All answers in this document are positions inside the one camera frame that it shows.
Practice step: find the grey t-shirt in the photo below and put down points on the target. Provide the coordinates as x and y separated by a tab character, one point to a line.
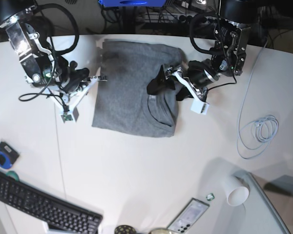
122	102

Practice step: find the small green white chip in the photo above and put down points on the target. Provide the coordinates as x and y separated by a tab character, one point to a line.
210	197

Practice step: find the black power strip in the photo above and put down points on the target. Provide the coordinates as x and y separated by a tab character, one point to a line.
164	17

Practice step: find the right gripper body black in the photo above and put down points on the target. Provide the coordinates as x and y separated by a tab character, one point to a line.
72	79

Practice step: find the black gold dotted lid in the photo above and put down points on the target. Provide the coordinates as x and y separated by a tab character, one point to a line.
124	229

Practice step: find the blue box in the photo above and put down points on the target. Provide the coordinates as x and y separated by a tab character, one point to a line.
124	3

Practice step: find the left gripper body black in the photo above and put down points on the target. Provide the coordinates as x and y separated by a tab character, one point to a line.
201	74

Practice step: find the black keyboard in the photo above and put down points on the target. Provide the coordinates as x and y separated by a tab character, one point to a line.
56	212

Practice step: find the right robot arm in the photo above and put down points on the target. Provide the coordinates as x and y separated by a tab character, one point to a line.
30	35

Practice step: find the gold round tin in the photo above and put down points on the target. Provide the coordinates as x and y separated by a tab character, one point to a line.
160	231

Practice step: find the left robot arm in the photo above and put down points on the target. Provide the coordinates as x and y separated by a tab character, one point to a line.
233	26

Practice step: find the smartphone clear case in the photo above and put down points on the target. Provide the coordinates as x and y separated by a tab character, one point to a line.
188	216

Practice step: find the blue black tape measure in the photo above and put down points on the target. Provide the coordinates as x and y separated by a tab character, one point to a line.
8	156

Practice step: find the white paper cup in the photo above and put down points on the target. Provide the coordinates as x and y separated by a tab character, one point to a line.
236	193

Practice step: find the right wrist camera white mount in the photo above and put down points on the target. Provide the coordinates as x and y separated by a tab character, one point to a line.
67	102

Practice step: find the green tape roll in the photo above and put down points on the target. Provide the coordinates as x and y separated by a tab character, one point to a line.
13	175

